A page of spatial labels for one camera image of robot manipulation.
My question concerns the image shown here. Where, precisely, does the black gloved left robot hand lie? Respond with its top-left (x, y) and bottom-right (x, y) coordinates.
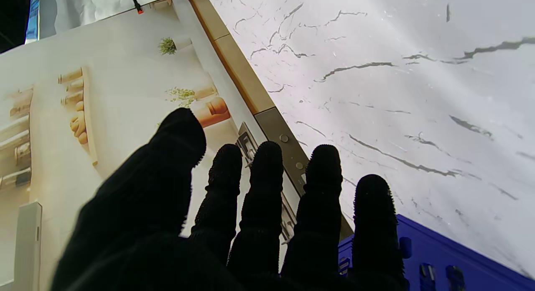
top-left (50, 108), bottom-right (410, 291)

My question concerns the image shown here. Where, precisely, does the blue perforated plastic file rack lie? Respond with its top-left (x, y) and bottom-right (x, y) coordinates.
top-left (338, 214), bottom-right (535, 291)

